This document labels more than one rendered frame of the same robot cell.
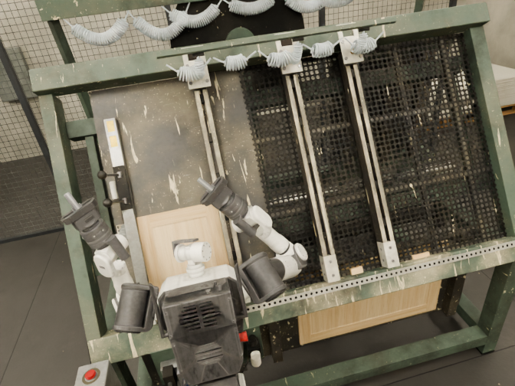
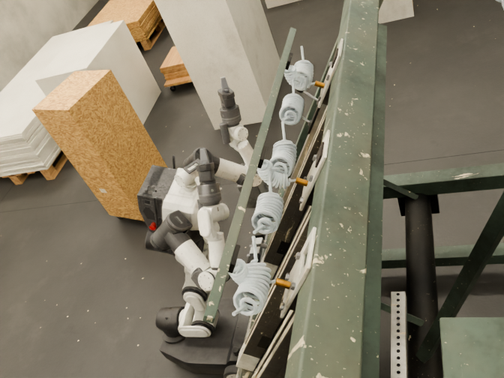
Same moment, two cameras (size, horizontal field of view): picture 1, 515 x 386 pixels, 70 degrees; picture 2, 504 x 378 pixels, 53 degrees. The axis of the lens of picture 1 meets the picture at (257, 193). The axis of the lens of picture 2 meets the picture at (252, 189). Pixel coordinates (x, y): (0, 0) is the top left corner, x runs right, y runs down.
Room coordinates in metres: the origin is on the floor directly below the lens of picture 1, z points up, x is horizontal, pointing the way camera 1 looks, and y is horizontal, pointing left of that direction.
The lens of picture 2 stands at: (2.22, -1.06, 2.64)
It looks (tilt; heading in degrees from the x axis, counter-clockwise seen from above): 39 degrees down; 127
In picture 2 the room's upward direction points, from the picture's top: 24 degrees counter-clockwise
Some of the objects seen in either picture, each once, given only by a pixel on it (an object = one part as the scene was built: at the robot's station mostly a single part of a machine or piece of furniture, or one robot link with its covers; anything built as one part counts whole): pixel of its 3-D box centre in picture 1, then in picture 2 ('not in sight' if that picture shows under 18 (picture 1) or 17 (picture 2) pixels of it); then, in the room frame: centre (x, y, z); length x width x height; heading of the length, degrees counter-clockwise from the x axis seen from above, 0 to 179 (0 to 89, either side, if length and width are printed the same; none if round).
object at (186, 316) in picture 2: not in sight; (198, 319); (0.53, 0.18, 0.28); 0.21 x 0.20 x 0.13; 9
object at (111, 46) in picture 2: not in sight; (103, 86); (-1.84, 2.69, 0.48); 1.00 x 0.64 x 0.95; 100
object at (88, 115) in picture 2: not in sight; (112, 152); (-0.72, 1.36, 0.63); 0.50 x 0.42 x 1.25; 83
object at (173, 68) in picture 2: not in sight; (188, 65); (-1.26, 3.49, 0.15); 0.61 x 0.51 x 0.31; 100
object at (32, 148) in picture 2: not in sight; (53, 98); (-2.87, 2.82, 0.31); 2.46 x 1.04 x 0.63; 100
